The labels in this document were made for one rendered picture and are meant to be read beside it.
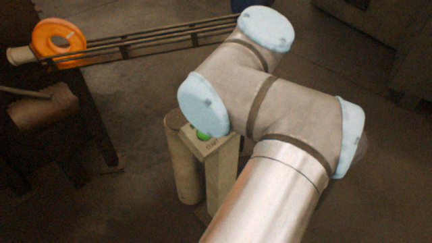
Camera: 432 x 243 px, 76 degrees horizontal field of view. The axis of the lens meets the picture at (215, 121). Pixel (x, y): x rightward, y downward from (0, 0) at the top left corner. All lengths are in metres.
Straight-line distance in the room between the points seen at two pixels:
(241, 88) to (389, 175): 1.38
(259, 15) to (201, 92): 0.17
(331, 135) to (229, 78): 0.14
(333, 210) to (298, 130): 1.14
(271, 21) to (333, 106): 0.18
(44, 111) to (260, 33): 0.92
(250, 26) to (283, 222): 0.27
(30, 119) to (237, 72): 0.92
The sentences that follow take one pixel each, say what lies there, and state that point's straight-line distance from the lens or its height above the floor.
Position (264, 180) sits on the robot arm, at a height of 0.97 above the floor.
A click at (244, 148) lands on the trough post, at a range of 1.52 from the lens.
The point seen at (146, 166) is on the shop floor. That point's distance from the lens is 1.49.
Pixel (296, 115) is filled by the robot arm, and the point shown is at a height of 0.98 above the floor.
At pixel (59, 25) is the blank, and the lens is 1.05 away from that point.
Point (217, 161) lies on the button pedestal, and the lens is 0.89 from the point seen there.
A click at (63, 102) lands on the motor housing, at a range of 1.18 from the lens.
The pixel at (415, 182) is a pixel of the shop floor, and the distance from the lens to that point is 1.71.
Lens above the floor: 1.20
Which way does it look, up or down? 47 degrees down
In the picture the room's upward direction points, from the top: straight up
